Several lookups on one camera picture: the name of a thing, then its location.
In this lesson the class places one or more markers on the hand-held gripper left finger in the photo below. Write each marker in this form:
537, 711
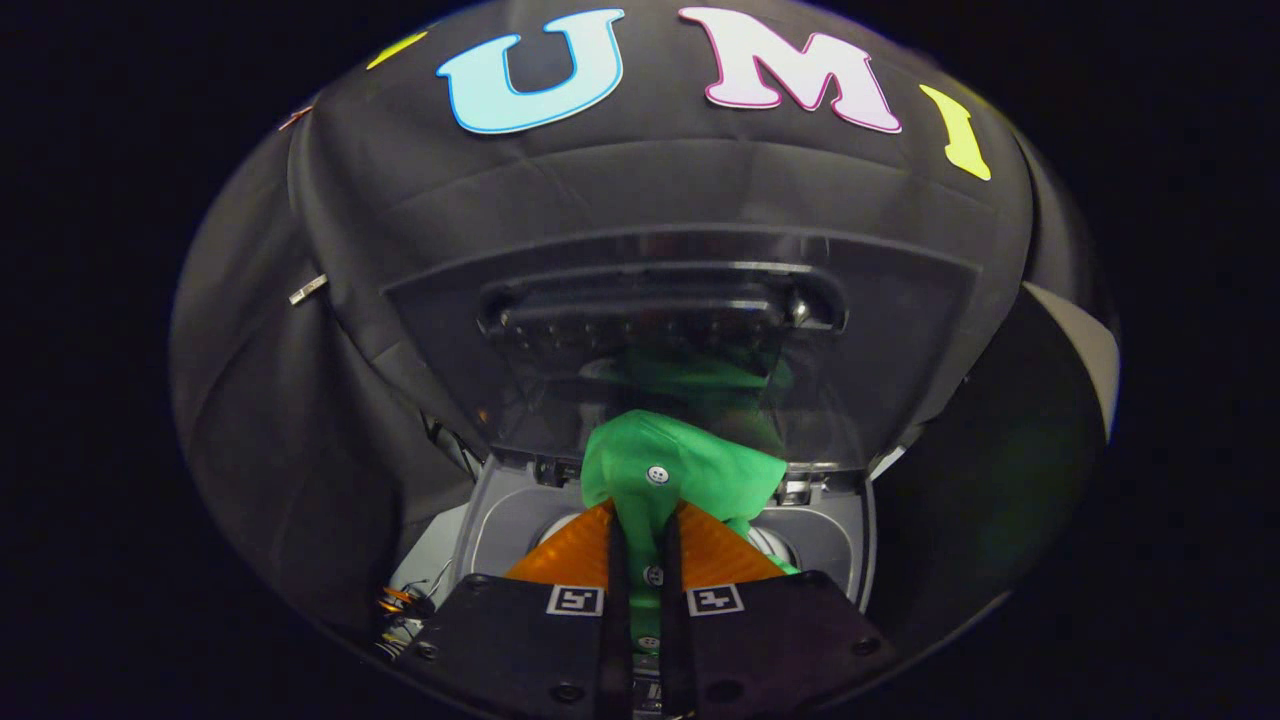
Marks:
540, 650

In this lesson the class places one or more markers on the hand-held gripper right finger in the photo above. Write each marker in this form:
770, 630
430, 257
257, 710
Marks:
760, 650

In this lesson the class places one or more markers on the green polo shirt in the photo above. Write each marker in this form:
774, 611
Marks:
690, 470

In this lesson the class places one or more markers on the grey washing machine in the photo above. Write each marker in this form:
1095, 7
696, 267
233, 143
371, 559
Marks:
880, 330

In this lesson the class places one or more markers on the small silver clip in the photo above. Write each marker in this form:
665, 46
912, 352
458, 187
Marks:
308, 289

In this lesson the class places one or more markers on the black backdrop cloth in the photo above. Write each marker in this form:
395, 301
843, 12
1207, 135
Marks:
650, 180

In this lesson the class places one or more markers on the small red clip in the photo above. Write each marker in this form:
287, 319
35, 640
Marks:
295, 118

